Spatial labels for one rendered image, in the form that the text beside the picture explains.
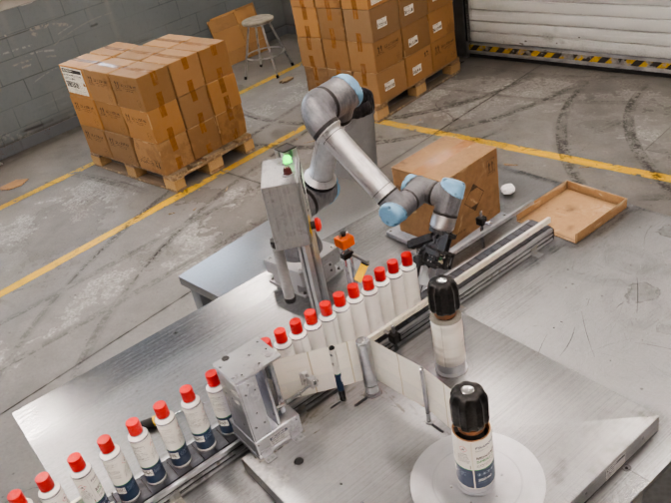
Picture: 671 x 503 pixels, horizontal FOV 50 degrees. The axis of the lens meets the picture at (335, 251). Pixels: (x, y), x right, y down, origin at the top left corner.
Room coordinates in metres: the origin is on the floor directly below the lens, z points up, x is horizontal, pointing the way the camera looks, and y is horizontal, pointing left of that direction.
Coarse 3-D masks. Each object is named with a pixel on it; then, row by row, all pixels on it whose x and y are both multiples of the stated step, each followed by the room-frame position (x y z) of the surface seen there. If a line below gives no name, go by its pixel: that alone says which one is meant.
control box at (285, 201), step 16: (272, 160) 1.80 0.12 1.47; (272, 176) 1.70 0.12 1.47; (272, 192) 1.64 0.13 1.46; (288, 192) 1.64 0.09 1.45; (272, 208) 1.64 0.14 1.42; (288, 208) 1.64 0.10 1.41; (304, 208) 1.64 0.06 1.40; (272, 224) 1.64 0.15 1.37; (288, 224) 1.64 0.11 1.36; (304, 224) 1.63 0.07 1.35; (288, 240) 1.64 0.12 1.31; (304, 240) 1.64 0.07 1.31
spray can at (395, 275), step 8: (392, 264) 1.77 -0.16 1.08; (392, 272) 1.77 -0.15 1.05; (400, 272) 1.78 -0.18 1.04; (392, 280) 1.76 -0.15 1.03; (400, 280) 1.77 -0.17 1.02; (392, 288) 1.77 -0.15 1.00; (400, 288) 1.76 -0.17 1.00; (392, 296) 1.77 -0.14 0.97; (400, 296) 1.76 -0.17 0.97; (400, 304) 1.76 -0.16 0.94; (400, 312) 1.76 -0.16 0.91
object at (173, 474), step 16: (528, 224) 2.16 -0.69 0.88; (512, 240) 2.08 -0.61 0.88; (528, 240) 2.06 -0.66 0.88; (480, 256) 2.02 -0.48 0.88; (480, 272) 1.93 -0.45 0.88; (384, 336) 1.70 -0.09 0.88; (192, 448) 1.40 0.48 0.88; (192, 464) 1.35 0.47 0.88; (144, 480) 1.33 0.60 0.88; (176, 480) 1.31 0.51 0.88; (144, 496) 1.27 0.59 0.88
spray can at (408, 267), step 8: (408, 256) 1.80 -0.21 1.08; (400, 264) 1.82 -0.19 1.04; (408, 264) 1.79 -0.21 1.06; (408, 272) 1.79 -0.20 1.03; (416, 272) 1.80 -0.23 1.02; (408, 280) 1.79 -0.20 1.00; (416, 280) 1.79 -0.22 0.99; (408, 288) 1.79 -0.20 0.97; (416, 288) 1.79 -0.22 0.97; (408, 296) 1.79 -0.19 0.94; (416, 296) 1.79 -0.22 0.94; (408, 304) 1.79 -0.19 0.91
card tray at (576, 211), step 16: (560, 192) 2.41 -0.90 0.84; (576, 192) 2.39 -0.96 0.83; (592, 192) 2.33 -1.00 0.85; (528, 208) 2.30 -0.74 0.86; (544, 208) 2.32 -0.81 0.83; (560, 208) 2.30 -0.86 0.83; (576, 208) 2.27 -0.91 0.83; (592, 208) 2.25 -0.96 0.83; (608, 208) 2.23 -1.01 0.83; (624, 208) 2.20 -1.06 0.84; (560, 224) 2.19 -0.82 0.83; (576, 224) 2.17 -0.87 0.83; (592, 224) 2.10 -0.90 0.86; (576, 240) 2.05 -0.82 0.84
